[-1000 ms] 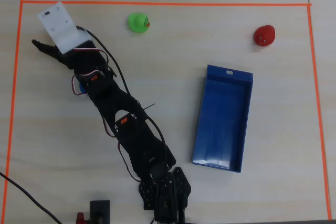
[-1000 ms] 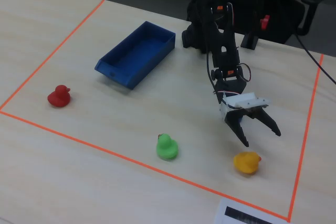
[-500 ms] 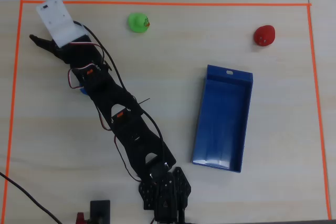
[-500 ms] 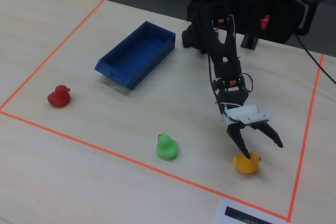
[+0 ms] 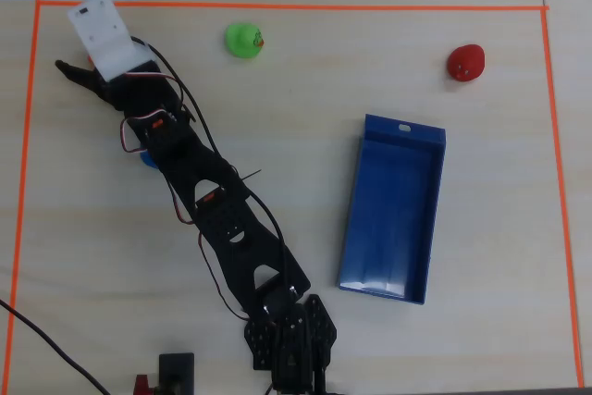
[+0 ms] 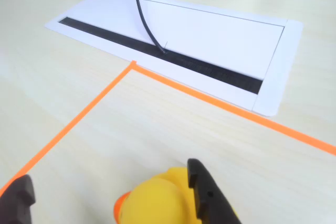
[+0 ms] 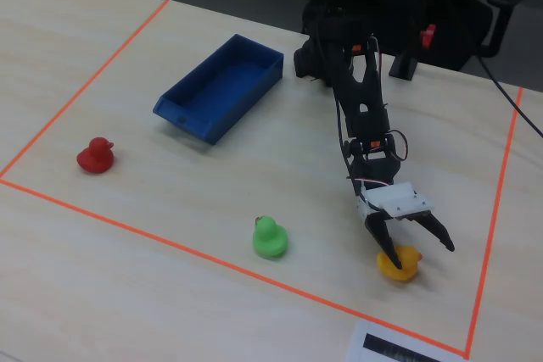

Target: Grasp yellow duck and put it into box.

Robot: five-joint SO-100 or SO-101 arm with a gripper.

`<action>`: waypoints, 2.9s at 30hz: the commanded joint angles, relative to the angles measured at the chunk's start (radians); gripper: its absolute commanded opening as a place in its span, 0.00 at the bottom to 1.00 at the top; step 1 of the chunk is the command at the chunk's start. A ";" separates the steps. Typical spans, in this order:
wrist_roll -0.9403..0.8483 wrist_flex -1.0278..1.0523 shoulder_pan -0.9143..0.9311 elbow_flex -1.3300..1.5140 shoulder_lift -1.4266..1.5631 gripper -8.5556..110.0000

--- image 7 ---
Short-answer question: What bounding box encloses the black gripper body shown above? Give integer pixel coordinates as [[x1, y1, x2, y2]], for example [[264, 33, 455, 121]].
[[350, 150, 402, 218]]

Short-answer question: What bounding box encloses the white paper black print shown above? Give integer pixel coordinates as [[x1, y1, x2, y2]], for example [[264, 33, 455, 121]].
[[345, 320, 467, 362]]

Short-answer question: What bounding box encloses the orange tape strip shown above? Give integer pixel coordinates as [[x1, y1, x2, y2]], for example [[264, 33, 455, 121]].
[[0, 177, 469, 358], [0, 0, 171, 179], [464, 86, 524, 359]]

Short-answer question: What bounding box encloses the black clamp with red knob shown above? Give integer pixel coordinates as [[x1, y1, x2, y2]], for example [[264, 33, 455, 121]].
[[389, 14, 437, 81]]

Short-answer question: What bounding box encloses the black cable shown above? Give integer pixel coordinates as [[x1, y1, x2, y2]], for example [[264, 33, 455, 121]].
[[478, 52, 543, 137]]

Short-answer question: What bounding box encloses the red rubber duck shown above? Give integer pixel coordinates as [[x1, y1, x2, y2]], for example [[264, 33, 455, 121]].
[[76, 136, 115, 175]]

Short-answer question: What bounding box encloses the blue plastic box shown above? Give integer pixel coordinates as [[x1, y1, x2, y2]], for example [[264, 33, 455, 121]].
[[152, 33, 284, 146]]

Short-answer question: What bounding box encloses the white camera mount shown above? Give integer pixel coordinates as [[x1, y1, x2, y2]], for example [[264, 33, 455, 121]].
[[357, 181, 436, 224]]

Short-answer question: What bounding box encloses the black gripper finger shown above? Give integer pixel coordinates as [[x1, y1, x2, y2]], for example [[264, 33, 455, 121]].
[[365, 210, 405, 271], [412, 210, 456, 253]]

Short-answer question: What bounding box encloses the green rubber duck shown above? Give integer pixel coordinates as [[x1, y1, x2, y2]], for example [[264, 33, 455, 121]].
[[252, 214, 290, 260]]

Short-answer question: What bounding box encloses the yellow rubber duck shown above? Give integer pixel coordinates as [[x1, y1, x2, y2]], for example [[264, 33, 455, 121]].
[[376, 245, 423, 282]]

